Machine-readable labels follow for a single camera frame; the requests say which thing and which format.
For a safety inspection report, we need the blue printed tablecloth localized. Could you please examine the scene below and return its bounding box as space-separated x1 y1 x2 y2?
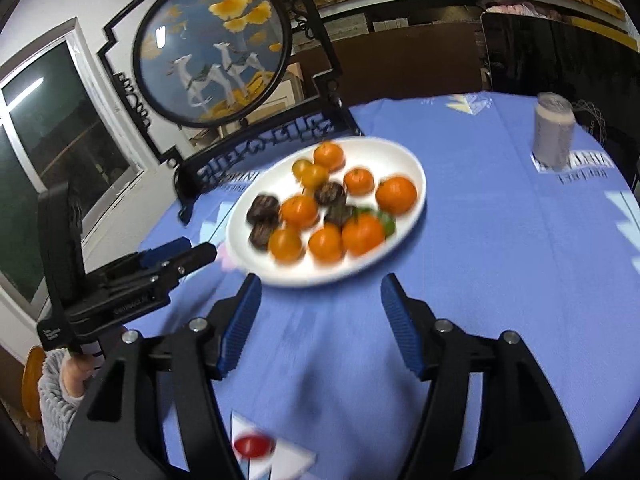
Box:
120 92 640 480

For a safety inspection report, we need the person's left hand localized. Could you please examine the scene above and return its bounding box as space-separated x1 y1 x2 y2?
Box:
62 342 101 386

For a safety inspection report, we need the white framed window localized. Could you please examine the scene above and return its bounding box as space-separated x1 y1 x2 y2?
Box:
0 19 147 323

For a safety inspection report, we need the grey drink can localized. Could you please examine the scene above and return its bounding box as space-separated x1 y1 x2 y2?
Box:
531 91 577 172

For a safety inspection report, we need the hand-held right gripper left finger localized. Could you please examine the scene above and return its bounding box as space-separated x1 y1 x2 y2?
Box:
55 274 262 480

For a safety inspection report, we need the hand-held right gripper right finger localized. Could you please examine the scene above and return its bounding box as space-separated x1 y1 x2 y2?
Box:
381 274 586 480

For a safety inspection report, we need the yellowish orange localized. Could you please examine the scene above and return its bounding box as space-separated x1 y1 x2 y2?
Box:
300 164 330 192

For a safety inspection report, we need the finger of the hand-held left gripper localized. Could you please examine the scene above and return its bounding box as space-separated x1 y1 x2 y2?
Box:
150 242 218 286
140 237 192 268

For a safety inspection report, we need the pink cloth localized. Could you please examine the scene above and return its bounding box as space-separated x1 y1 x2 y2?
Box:
484 1 553 20

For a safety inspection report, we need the brown board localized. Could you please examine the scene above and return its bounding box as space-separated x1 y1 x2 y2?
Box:
297 22 484 111

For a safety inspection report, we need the black framed deer picture screen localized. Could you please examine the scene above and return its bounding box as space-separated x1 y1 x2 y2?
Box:
96 0 364 226

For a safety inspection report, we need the white oval plate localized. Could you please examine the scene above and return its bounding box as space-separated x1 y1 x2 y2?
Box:
225 136 427 289

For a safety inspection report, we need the wooden stool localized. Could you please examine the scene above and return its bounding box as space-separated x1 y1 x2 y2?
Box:
21 345 49 422

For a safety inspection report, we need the red cherry tomato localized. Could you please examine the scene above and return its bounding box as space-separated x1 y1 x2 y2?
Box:
233 434 276 459

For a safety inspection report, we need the black panel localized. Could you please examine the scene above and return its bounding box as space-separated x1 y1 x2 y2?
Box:
480 10 640 183

